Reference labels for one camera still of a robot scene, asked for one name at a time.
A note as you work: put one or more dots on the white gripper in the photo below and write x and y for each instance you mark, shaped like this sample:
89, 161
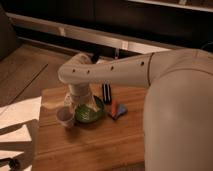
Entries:
81, 93

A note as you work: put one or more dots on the green ceramic bowl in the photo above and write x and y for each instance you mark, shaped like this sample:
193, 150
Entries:
85, 114

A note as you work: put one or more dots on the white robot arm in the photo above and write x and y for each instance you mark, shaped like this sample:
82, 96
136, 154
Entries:
178, 107

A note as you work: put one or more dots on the white paper cup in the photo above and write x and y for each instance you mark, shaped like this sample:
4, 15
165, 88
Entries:
65, 117

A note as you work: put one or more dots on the orange and blue object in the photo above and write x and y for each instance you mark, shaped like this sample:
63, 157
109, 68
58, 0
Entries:
117, 110

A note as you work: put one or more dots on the metal shelf rail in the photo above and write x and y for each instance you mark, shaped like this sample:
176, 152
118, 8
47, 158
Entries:
87, 35

